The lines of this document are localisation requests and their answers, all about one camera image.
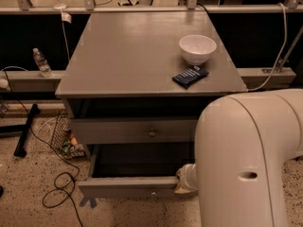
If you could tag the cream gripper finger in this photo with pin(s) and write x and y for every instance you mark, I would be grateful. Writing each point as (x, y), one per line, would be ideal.
(180, 188)

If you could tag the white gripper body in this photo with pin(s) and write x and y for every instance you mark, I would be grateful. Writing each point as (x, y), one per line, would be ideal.
(187, 179)

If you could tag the grey drawer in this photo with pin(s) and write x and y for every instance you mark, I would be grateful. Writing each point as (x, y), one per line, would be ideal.
(136, 169)
(134, 130)

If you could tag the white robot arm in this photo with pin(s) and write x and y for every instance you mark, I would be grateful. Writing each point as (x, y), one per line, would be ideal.
(241, 144)

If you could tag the grey top drawer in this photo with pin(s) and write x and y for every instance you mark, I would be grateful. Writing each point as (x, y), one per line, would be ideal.
(134, 130)

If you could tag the grey drawer cabinet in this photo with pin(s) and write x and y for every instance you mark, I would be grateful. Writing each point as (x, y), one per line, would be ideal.
(125, 61)

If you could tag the dark blue snack packet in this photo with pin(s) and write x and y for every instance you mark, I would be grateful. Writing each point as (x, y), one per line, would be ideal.
(190, 76)

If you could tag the blue tape cross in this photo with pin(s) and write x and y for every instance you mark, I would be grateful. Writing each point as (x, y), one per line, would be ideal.
(91, 201)

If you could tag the white ceramic bowl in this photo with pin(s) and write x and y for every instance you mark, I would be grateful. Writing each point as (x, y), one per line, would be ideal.
(197, 49)

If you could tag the black bar on floor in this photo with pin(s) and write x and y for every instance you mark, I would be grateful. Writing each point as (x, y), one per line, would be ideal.
(20, 149)

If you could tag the clear plastic water bottle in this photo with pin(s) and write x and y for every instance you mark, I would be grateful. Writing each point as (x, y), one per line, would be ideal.
(42, 63)

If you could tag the wire mesh basket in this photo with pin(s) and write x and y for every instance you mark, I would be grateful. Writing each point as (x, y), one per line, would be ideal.
(63, 140)

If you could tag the white lamp with cord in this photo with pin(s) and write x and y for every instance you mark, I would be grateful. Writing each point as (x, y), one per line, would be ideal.
(66, 18)

